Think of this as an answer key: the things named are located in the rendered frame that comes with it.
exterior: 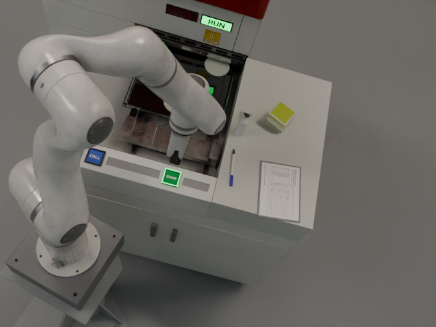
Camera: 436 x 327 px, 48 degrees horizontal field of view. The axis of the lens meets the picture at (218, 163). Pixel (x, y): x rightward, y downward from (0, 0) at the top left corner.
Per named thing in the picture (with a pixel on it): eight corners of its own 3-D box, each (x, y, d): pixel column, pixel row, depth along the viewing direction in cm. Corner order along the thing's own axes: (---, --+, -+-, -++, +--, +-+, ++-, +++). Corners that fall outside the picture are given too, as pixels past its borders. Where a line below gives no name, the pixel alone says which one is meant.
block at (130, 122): (126, 119, 179) (127, 114, 177) (135, 121, 180) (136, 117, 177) (120, 137, 176) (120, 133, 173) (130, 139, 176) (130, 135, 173)
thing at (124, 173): (62, 152, 176) (58, 133, 163) (211, 193, 179) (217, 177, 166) (52, 175, 171) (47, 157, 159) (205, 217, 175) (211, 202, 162)
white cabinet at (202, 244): (102, 135, 273) (94, 38, 200) (267, 180, 278) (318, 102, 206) (60, 242, 243) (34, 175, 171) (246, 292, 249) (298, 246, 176)
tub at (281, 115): (275, 109, 182) (280, 100, 176) (291, 122, 181) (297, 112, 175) (263, 122, 179) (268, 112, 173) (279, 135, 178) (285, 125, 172)
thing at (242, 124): (235, 121, 177) (243, 100, 165) (246, 123, 177) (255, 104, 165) (232, 134, 174) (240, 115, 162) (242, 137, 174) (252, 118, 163)
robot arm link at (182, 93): (208, 80, 102) (235, 118, 131) (154, 39, 106) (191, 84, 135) (181, 114, 102) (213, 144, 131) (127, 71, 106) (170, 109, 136)
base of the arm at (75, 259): (82, 287, 147) (75, 270, 130) (24, 263, 147) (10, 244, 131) (111, 231, 155) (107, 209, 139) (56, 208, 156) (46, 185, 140)
